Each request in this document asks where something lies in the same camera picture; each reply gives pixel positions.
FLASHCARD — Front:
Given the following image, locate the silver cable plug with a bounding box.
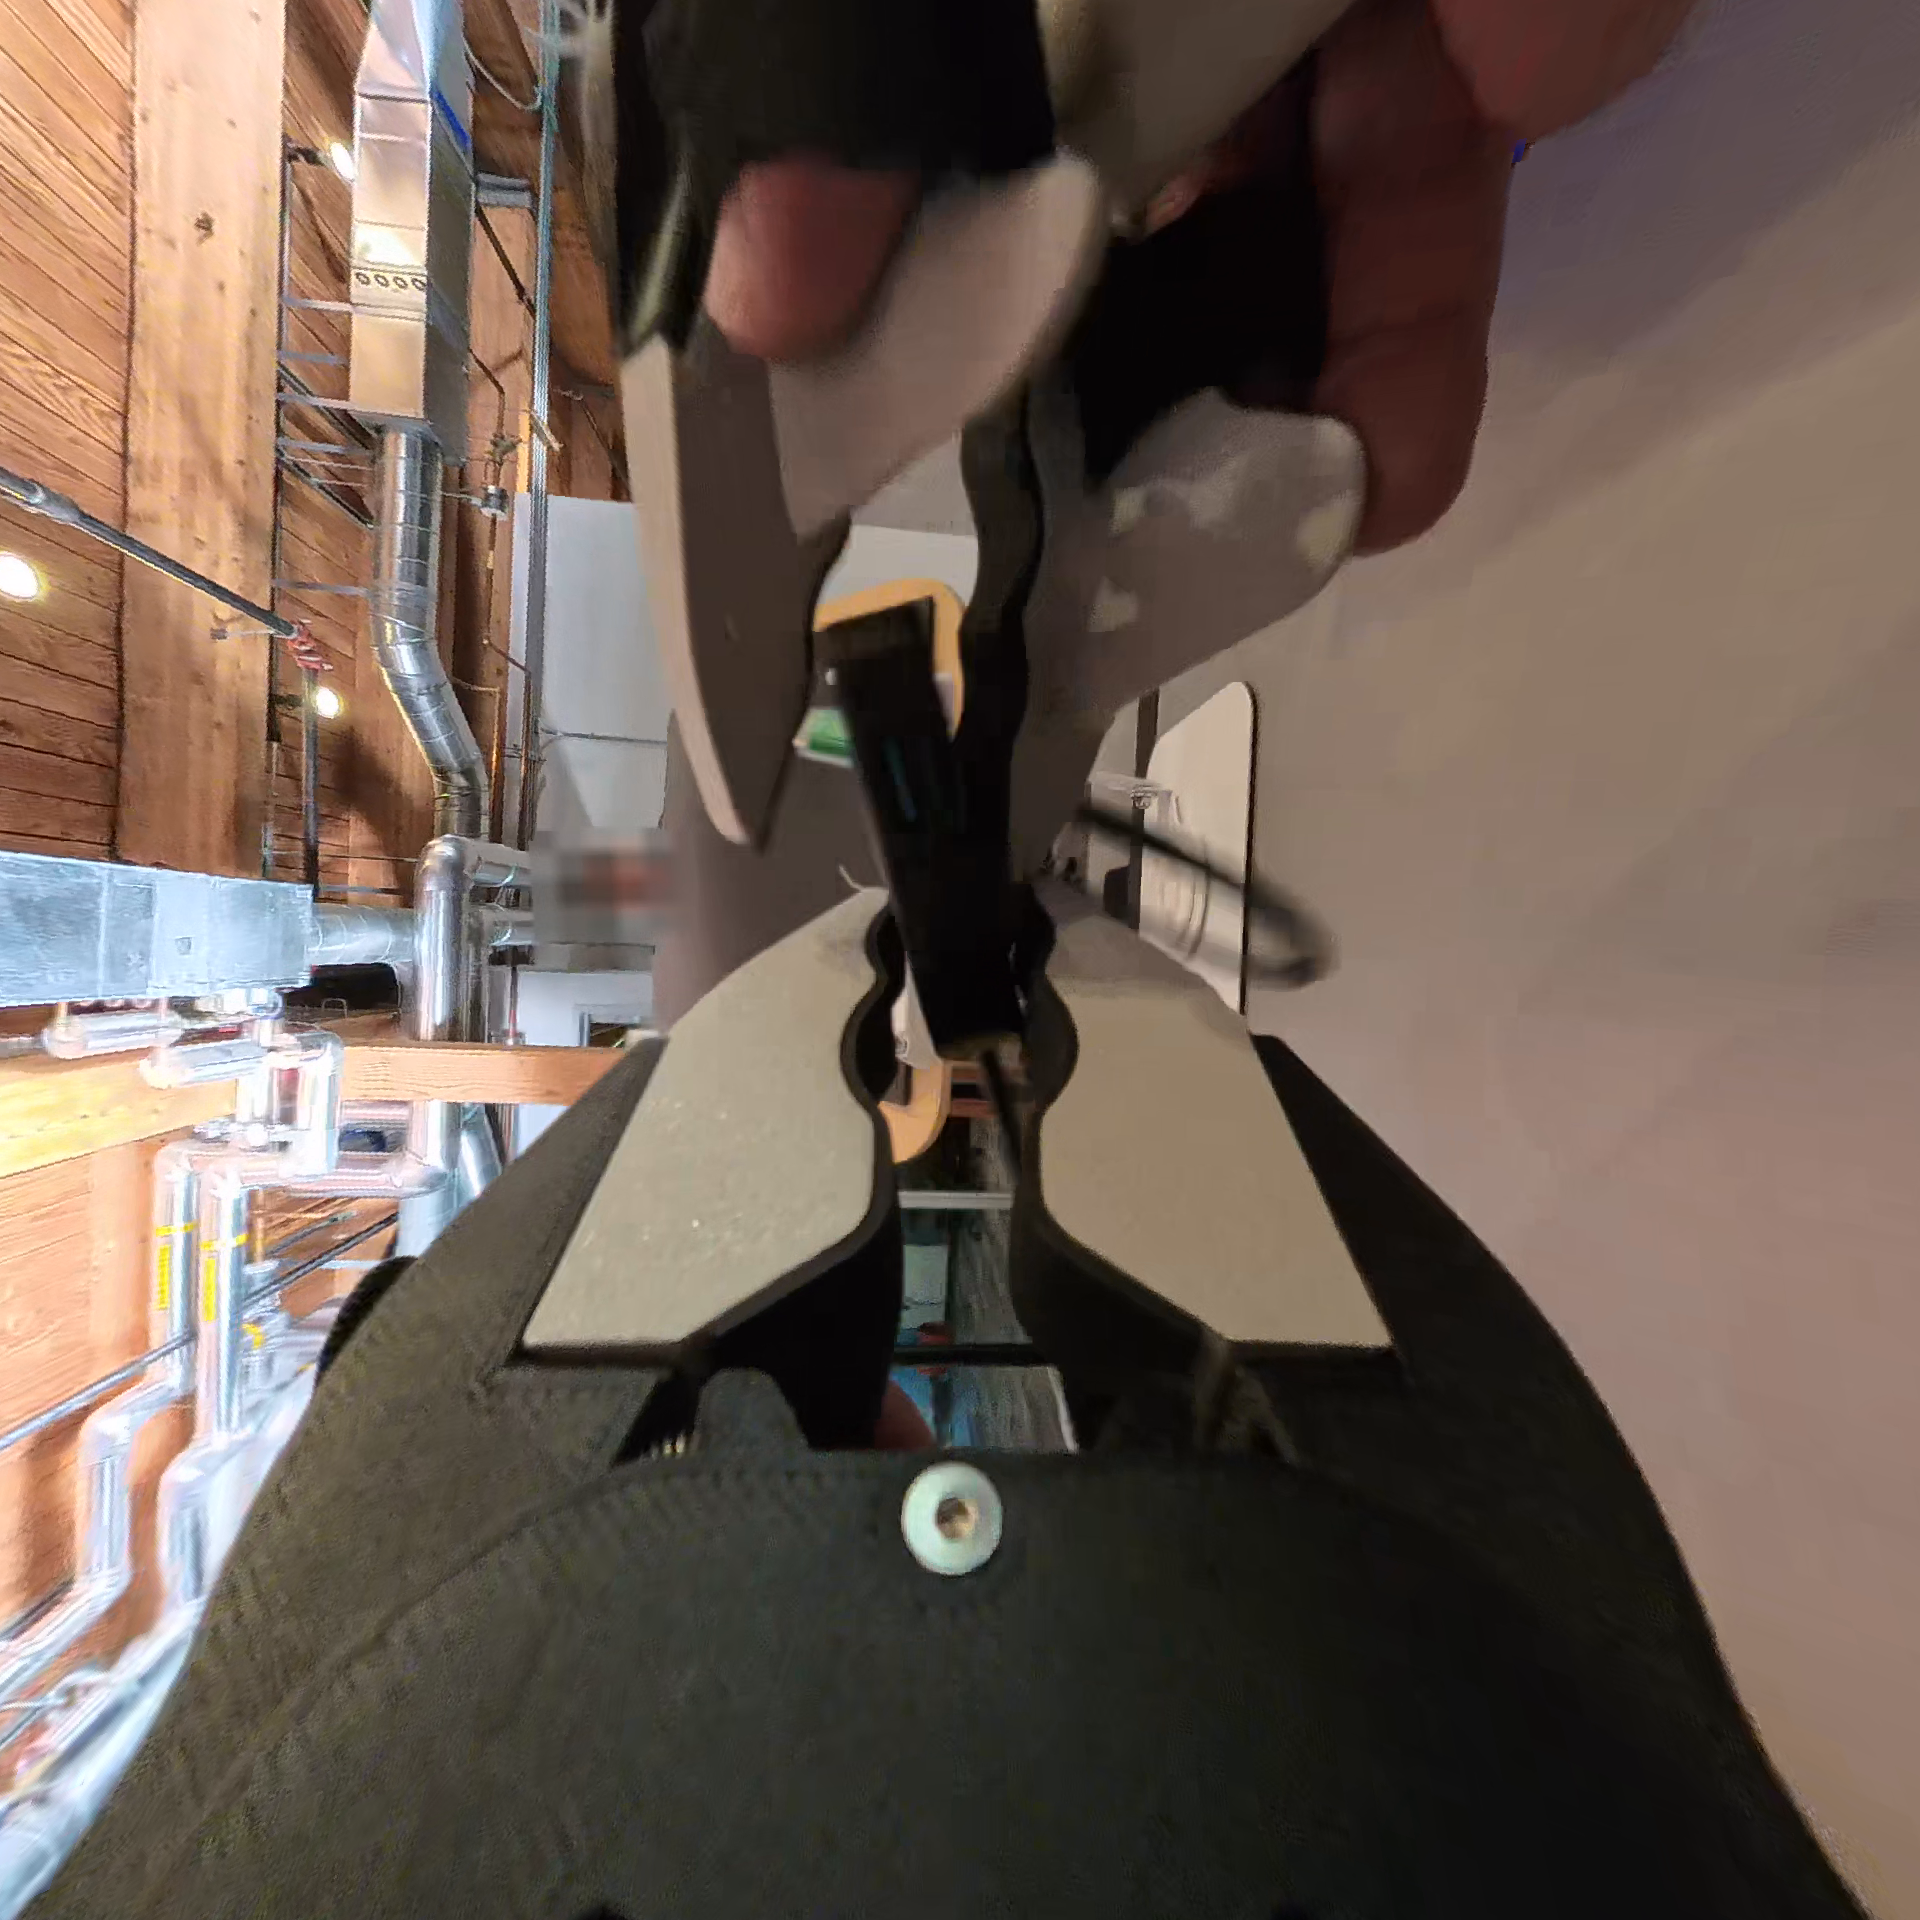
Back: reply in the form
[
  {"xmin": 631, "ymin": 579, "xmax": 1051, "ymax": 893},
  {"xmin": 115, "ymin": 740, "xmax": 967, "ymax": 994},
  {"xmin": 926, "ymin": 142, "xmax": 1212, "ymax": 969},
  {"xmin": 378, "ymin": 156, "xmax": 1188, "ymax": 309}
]
[{"xmin": 1071, "ymin": 799, "xmax": 1338, "ymax": 994}]

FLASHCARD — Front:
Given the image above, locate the person's right hand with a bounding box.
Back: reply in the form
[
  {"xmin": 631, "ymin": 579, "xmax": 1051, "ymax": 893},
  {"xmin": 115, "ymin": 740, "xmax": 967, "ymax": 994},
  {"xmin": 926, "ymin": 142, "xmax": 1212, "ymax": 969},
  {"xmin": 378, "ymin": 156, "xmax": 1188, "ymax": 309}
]
[{"xmin": 703, "ymin": 0, "xmax": 1702, "ymax": 558}]

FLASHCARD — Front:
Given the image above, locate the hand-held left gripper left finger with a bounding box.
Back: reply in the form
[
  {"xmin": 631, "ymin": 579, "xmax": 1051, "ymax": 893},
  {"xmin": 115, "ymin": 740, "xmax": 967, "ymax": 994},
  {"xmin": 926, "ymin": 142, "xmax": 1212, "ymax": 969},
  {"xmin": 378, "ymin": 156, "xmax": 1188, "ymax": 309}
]
[{"xmin": 516, "ymin": 893, "xmax": 910, "ymax": 1367}]

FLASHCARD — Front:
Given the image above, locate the shiny silver pipe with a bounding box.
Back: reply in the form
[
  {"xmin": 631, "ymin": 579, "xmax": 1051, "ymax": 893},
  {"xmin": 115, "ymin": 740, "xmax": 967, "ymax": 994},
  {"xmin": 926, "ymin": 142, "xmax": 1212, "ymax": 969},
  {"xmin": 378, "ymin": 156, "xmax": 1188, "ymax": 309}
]
[
  {"xmin": 410, "ymin": 839, "xmax": 494, "ymax": 1205},
  {"xmin": 0, "ymin": 1020, "xmax": 426, "ymax": 1815}
]

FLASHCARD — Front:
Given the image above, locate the grey rectangular duct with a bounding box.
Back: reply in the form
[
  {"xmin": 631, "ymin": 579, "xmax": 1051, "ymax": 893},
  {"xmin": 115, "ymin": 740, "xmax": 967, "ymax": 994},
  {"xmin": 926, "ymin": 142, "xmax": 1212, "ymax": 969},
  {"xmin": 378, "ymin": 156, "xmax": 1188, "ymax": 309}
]
[{"xmin": 0, "ymin": 852, "xmax": 320, "ymax": 1010}]

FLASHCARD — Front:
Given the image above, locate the silver air duct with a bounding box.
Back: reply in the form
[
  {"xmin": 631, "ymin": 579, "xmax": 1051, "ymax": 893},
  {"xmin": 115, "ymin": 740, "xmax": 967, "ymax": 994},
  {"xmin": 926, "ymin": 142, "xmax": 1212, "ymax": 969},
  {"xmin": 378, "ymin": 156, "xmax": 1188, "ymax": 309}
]
[{"xmin": 348, "ymin": 0, "xmax": 494, "ymax": 840}]

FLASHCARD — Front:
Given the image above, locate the thin metal rod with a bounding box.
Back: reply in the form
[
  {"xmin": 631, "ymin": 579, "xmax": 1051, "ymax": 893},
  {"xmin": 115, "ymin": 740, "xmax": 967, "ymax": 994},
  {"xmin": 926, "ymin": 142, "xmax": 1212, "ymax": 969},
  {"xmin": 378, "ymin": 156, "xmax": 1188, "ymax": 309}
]
[{"xmin": 0, "ymin": 467, "xmax": 309, "ymax": 639}]

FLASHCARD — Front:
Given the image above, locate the wooden ceiling beam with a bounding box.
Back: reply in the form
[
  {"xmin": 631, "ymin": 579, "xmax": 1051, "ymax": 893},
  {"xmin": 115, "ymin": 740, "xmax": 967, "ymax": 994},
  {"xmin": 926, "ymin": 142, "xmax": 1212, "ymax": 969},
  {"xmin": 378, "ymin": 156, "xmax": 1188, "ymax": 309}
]
[
  {"xmin": 115, "ymin": 0, "xmax": 288, "ymax": 870},
  {"xmin": 0, "ymin": 1046, "xmax": 640, "ymax": 1179}
]

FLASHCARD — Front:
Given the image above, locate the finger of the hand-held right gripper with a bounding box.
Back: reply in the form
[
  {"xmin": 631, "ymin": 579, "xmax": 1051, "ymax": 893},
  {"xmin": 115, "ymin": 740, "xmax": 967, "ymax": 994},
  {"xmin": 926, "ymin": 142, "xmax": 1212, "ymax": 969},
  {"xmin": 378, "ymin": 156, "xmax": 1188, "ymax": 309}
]
[
  {"xmin": 615, "ymin": 321, "xmax": 855, "ymax": 852},
  {"xmin": 957, "ymin": 389, "xmax": 1370, "ymax": 905}
]

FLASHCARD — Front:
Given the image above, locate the black cable connector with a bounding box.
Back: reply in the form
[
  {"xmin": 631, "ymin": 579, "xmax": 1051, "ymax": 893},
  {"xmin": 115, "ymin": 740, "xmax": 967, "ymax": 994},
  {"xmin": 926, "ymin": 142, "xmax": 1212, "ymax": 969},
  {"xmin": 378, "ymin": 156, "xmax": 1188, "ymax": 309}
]
[{"xmin": 814, "ymin": 599, "xmax": 1051, "ymax": 1205}]

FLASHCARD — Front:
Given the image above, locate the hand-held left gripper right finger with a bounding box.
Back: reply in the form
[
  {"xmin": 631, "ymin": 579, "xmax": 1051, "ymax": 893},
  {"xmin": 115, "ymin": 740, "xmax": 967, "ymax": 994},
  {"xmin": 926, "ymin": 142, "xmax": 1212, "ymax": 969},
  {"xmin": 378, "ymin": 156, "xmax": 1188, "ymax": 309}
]
[{"xmin": 1006, "ymin": 905, "xmax": 1396, "ymax": 1373}]

